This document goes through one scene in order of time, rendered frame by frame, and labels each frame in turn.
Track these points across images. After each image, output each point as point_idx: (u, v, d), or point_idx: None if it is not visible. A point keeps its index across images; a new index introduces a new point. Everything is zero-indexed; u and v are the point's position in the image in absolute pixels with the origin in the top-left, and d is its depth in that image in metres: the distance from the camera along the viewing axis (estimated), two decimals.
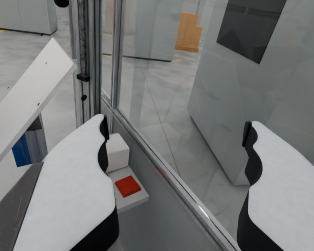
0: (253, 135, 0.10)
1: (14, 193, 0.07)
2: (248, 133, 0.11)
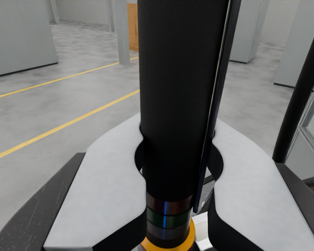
0: None
1: (58, 178, 0.07)
2: (206, 128, 0.11)
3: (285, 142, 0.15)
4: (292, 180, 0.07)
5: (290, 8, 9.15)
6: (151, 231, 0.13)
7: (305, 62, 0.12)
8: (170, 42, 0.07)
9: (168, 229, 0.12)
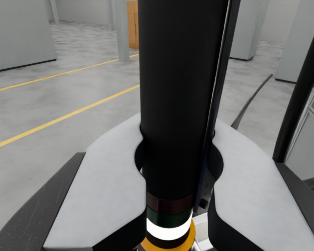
0: None
1: (58, 178, 0.07)
2: (206, 128, 0.11)
3: (285, 142, 0.15)
4: (292, 180, 0.07)
5: (290, 7, 9.13)
6: (151, 231, 0.13)
7: (305, 62, 0.12)
8: (170, 39, 0.07)
9: (168, 229, 0.12)
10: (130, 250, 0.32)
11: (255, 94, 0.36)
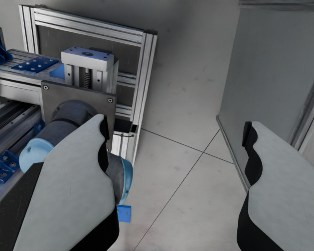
0: (253, 135, 0.10)
1: (14, 193, 0.07)
2: (248, 133, 0.11)
3: None
4: None
5: None
6: None
7: None
8: None
9: None
10: None
11: None
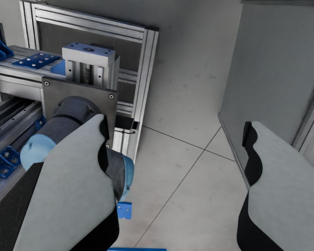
0: (253, 135, 0.10)
1: (14, 193, 0.07)
2: (248, 133, 0.11)
3: None
4: None
5: None
6: None
7: None
8: None
9: None
10: None
11: None
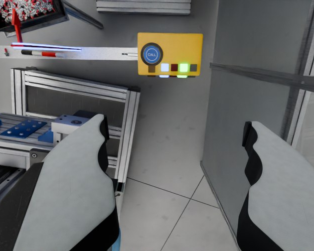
0: (253, 135, 0.10)
1: (14, 193, 0.07)
2: (248, 133, 0.11)
3: None
4: None
5: None
6: None
7: None
8: None
9: None
10: None
11: None
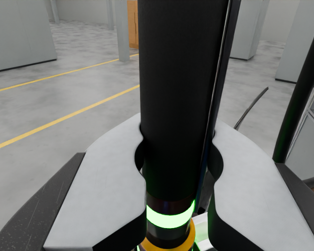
0: None
1: (58, 178, 0.07)
2: (206, 128, 0.11)
3: (285, 142, 0.15)
4: (292, 180, 0.07)
5: (291, 6, 9.11)
6: (151, 231, 0.13)
7: (305, 62, 0.12)
8: (170, 41, 0.07)
9: (168, 229, 0.12)
10: None
11: None
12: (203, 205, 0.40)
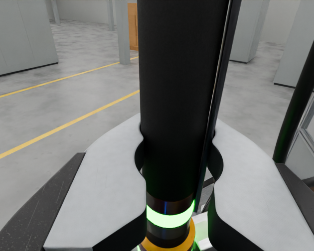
0: None
1: (58, 178, 0.07)
2: (206, 128, 0.11)
3: (285, 142, 0.15)
4: (292, 180, 0.07)
5: (291, 7, 9.13)
6: (151, 231, 0.13)
7: (306, 62, 0.12)
8: (169, 42, 0.07)
9: (168, 229, 0.12)
10: None
11: None
12: None
